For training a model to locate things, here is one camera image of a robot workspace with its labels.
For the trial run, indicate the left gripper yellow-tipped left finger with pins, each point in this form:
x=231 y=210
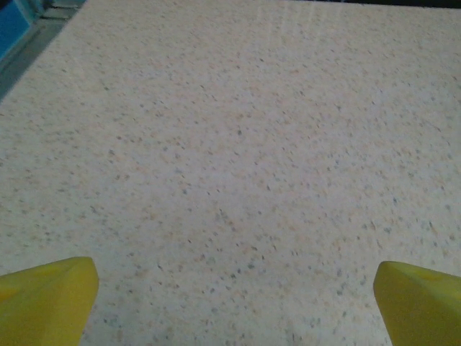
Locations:
x=43 y=306

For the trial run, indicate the aluminium side rail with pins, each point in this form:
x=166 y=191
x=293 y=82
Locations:
x=21 y=54

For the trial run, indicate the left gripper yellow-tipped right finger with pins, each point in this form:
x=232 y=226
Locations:
x=425 y=310

